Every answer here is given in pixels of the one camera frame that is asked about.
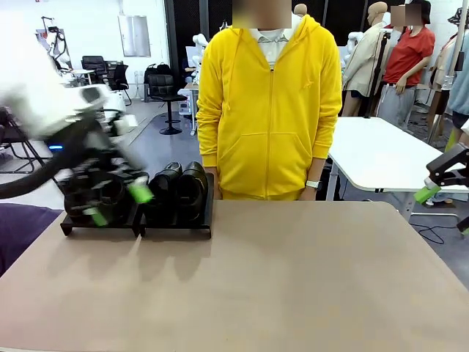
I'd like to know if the black metal shoe stand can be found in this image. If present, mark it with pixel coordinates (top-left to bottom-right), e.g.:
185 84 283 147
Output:
139 172 215 240
59 175 147 238

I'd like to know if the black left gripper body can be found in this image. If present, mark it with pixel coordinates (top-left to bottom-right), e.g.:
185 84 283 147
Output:
54 117 128 185

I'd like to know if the mannequin in beige coat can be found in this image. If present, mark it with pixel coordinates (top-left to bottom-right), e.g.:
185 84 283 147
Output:
342 1 392 118

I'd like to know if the person's left hand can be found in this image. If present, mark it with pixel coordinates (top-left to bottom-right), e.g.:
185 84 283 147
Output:
298 186 319 202

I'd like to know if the black office chair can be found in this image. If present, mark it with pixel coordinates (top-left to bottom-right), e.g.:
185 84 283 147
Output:
105 64 130 92
81 55 111 80

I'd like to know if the grey wall panel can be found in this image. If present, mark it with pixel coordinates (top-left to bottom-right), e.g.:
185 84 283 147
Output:
117 14 152 59

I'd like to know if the black backpack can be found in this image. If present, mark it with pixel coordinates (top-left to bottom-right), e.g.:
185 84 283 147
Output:
144 62 173 80

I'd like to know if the person in yellow hoodie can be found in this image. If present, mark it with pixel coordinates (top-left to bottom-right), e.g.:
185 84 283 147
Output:
196 0 344 202

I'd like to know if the black floor cable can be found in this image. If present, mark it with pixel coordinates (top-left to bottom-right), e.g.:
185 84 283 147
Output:
413 223 446 246

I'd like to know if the black padded bar stool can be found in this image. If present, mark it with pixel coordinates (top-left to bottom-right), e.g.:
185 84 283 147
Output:
147 74 188 136

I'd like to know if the purple cloth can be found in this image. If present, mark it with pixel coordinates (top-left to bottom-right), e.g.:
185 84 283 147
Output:
0 203 64 278

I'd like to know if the figure in red shirt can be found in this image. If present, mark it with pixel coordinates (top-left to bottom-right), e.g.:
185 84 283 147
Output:
379 0 437 128

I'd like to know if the person's left forearm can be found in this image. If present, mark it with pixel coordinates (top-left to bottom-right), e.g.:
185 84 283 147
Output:
306 106 344 184

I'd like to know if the white background desk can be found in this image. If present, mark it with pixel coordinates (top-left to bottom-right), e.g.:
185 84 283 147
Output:
71 68 96 84

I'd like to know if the neon green shoe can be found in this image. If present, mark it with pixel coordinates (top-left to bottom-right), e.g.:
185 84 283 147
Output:
445 130 459 154

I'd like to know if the person's right forearm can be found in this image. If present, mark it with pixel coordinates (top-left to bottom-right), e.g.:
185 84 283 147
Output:
196 106 223 169

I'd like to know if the black left arm hose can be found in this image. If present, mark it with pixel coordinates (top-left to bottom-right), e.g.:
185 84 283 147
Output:
0 161 62 201

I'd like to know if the black mesh chair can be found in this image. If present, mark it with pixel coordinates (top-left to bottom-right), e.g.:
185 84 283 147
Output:
0 108 56 175

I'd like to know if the white folding table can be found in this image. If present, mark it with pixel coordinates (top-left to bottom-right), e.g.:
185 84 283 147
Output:
327 116 469 230

